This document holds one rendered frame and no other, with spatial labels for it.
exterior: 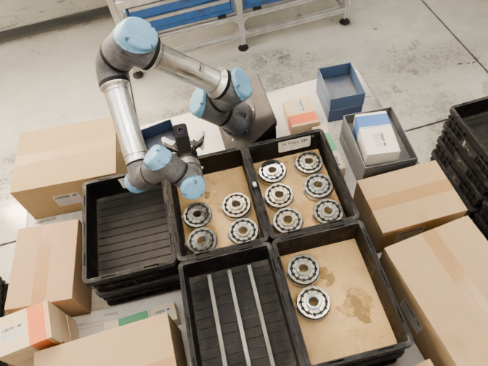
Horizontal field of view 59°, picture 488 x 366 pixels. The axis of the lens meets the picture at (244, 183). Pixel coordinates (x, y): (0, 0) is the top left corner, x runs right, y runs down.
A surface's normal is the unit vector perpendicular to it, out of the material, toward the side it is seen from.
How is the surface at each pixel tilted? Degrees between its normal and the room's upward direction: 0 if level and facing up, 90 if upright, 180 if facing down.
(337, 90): 0
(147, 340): 0
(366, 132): 0
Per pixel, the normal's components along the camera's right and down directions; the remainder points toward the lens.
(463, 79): -0.09, -0.56
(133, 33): 0.58, -0.35
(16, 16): 0.27, 0.78
